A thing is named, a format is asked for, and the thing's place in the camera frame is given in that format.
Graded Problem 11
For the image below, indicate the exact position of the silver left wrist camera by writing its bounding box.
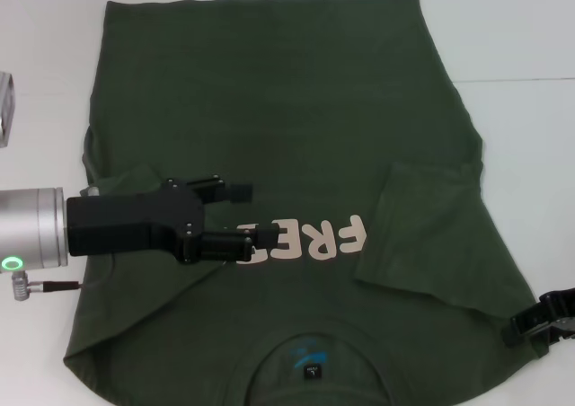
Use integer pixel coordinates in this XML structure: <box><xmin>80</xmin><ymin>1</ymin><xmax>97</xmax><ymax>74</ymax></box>
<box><xmin>0</xmin><ymin>70</ymin><xmax>19</xmax><ymax>149</ymax></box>

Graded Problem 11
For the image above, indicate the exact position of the dark green FREE T-shirt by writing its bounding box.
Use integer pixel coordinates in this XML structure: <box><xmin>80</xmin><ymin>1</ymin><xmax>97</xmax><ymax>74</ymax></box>
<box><xmin>62</xmin><ymin>0</ymin><xmax>559</xmax><ymax>406</ymax></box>

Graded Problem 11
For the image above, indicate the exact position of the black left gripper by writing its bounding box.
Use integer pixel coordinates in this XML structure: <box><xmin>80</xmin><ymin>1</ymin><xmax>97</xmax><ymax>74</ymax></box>
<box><xmin>65</xmin><ymin>172</ymin><xmax>280</xmax><ymax>267</ymax></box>

